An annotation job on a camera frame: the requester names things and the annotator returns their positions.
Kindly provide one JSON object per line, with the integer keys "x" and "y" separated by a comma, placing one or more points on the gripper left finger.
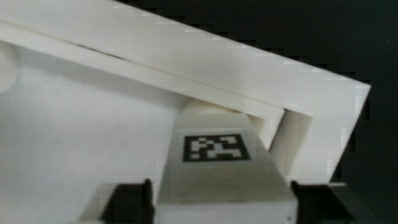
{"x": 129, "y": 208}

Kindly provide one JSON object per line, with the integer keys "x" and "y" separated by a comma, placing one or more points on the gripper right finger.
{"x": 330, "y": 205}

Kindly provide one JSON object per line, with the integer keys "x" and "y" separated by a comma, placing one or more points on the white square table top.
{"x": 86, "y": 132}

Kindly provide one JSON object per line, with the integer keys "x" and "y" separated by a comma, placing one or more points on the white U-shaped obstacle fence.
{"x": 132, "y": 43}

